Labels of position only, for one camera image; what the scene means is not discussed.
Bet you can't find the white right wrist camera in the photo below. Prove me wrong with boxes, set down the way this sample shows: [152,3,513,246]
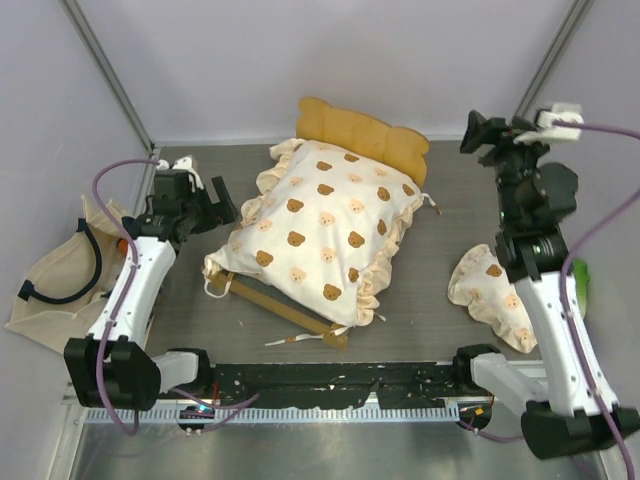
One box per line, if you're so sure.
[513,103,584,145]

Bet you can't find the beige canvas tote bag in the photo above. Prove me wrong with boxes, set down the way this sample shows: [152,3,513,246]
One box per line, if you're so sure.
[5,197,125,354]

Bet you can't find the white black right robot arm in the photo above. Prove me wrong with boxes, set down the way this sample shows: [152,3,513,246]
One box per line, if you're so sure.
[451,104,639,460]

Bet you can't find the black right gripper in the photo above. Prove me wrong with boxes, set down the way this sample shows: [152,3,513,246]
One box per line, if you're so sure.
[457,112,550,223]

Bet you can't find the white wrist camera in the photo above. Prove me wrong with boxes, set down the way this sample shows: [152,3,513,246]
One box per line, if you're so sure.
[155,155,204,192]
[513,103,584,145]

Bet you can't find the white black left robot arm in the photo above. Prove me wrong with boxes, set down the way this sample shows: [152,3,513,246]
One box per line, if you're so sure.
[63,156,237,411]

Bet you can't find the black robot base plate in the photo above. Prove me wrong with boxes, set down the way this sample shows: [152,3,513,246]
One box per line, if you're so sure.
[213,362,488,410]

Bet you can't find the wooden pet bed frame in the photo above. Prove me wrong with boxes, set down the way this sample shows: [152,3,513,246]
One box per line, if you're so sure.
[201,95,431,351]

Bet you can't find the white slotted cable duct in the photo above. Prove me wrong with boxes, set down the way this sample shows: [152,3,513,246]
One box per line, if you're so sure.
[84,402,461,426]

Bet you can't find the small bear print pillow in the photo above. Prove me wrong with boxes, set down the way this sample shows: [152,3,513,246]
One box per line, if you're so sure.
[447,244,538,354]

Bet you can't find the bear print white cushion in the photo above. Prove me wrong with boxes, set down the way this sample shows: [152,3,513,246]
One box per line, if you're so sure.
[201,138,443,348]

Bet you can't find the green toy cabbage leaf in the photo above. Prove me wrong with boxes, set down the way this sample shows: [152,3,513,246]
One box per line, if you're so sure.
[572,258,590,318]

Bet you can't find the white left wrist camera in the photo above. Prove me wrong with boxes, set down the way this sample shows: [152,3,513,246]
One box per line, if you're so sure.
[155,155,204,192]

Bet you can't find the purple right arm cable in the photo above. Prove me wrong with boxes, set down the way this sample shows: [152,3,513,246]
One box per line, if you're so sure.
[457,118,640,480]

